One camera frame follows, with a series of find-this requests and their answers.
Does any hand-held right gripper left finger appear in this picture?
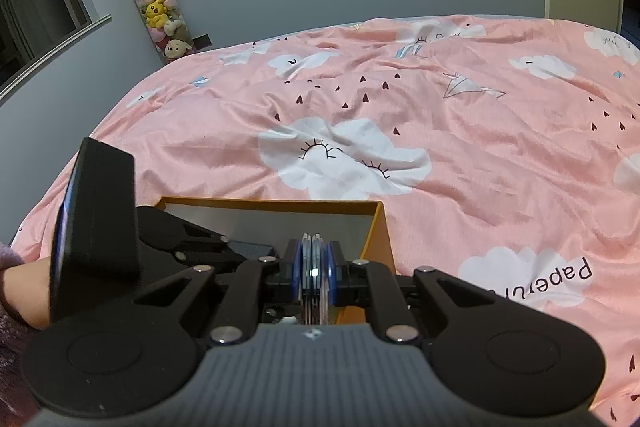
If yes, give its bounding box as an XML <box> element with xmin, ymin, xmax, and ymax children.
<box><xmin>131</xmin><ymin>238</ymin><xmax>304</xmax><ymax>344</ymax></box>

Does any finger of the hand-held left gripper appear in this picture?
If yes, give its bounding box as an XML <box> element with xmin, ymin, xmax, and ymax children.
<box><xmin>137</xmin><ymin>206</ymin><xmax>232</xmax><ymax>254</ymax></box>
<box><xmin>140</xmin><ymin>242</ymin><xmax>281</xmax><ymax>284</ymax></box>

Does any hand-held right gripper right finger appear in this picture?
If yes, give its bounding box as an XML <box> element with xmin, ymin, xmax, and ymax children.
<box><xmin>324</xmin><ymin>239</ymin><xmax>502</xmax><ymax>344</ymax></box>

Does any blue packet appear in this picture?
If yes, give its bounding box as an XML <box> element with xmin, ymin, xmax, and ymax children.
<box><xmin>301</xmin><ymin>233</ymin><xmax>327</xmax><ymax>327</ymax></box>

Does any yellow-rimmed white box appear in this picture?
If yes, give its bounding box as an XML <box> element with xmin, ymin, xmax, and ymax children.
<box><xmin>154</xmin><ymin>196</ymin><xmax>399</xmax><ymax>329</ymax></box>

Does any pink cloud-print blanket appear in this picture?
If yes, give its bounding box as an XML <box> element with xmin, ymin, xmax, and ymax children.
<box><xmin>10</xmin><ymin>13</ymin><xmax>640</xmax><ymax>427</ymax></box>

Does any clear tube of plush toys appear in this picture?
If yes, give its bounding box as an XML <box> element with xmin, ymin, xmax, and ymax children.
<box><xmin>114</xmin><ymin>0</ymin><xmax>195</xmax><ymax>68</ymax></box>

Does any window frame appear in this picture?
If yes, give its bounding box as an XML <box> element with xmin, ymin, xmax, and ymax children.
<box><xmin>0</xmin><ymin>0</ymin><xmax>113</xmax><ymax>105</ymax></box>

